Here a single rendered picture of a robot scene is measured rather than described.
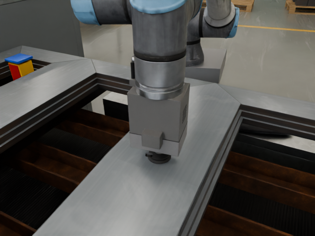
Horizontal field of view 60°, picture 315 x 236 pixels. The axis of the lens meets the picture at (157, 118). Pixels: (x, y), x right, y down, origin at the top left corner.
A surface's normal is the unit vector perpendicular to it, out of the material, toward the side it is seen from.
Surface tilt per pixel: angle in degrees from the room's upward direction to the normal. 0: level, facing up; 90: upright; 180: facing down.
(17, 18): 90
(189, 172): 0
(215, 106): 1
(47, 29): 90
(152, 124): 90
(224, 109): 1
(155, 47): 90
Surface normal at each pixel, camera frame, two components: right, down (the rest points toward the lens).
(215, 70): -0.30, 0.51
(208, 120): 0.03, -0.87
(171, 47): 0.37, 0.50
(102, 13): -0.26, 0.76
